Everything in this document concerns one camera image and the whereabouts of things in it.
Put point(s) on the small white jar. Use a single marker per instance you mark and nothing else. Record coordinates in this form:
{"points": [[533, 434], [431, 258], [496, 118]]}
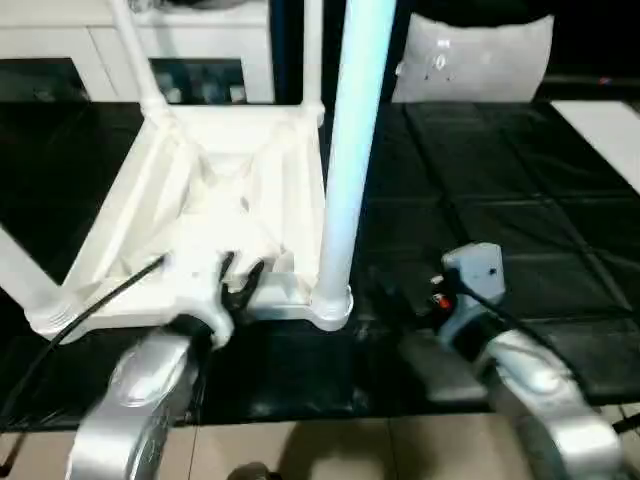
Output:
{"points": [[175, 93], [234, 92]]}

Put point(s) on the white plastic table top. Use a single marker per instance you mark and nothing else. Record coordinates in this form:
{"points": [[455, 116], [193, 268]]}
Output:
{"points": [[225, 130]]}

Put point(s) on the dark left robot foot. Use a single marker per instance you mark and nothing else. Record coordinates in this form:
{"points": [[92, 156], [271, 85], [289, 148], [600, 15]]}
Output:
{"points": [[255, 472]]}

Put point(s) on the white plastic table leg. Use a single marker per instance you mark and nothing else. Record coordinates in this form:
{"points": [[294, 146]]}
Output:
{"points": [[25, 280], [135, 60], [311, 50], [350, 150]]}

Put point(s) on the white flat board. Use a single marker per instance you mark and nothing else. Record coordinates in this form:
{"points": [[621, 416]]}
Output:
{"points": [[600, 135]]}

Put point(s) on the white glass-door cabinet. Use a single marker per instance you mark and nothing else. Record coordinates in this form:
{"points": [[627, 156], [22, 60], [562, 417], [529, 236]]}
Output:
{"points": [[75, 35]]}

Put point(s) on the dark round device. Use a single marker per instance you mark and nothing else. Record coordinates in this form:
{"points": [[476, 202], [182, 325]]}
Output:
{"points": [[200, 3]]}

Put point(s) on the grey printed cushion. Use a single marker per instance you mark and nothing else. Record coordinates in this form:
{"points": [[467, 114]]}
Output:
{"points": [[475, 60]]}

